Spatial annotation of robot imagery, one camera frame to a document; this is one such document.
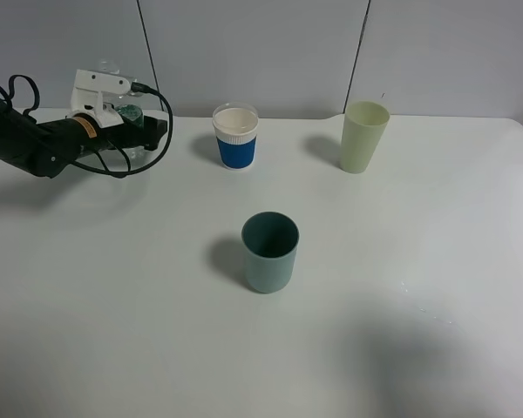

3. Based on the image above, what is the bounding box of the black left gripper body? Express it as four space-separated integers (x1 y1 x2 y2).
24 113 133 179

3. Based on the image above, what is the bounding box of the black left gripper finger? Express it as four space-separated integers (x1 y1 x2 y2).
128 116 168 151

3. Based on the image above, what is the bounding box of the clear plastic drink bottle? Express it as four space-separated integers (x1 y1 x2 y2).
98 58 146 161

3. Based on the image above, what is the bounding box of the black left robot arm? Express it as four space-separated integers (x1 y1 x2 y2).
0 70 173 179

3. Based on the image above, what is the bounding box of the blue and white cup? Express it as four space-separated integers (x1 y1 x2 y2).
212 103 259 170

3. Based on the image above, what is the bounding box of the teal green cup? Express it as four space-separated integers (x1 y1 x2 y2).
241 212 300 293

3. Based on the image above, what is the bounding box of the tall pale green cup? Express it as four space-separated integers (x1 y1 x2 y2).
339 101 390 174

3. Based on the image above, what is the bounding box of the black camera cable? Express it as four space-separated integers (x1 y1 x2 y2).
71 82 174 179

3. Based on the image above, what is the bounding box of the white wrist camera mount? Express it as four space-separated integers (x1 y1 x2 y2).
68 69 132 128

